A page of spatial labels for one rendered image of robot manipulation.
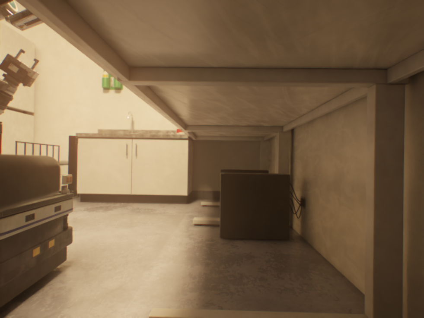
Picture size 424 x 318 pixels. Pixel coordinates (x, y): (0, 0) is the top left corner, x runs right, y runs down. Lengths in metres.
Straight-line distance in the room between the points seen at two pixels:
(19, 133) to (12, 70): 2.62
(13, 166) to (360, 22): 0.60
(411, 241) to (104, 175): 3.03
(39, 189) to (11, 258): 0.74
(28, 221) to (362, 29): 1.12
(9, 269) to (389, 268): 1.10
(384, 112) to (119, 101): 3.57
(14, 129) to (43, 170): 3.76
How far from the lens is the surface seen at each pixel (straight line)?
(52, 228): 1.42
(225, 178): 1.92
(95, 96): 4.32
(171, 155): 3.39
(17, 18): 1.72
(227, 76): 0.90
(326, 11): 0.62
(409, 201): 1.05
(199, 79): 0.90
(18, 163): 0.42
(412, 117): 1.04
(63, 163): 4.10
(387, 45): 0.83
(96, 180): 3.61
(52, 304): 1.25
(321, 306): 1.21
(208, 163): 3.95
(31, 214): 1.26
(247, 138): 3.29
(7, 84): 1.71
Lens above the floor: 0.48
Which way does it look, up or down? level
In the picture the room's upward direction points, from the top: 1 degrees clockwise
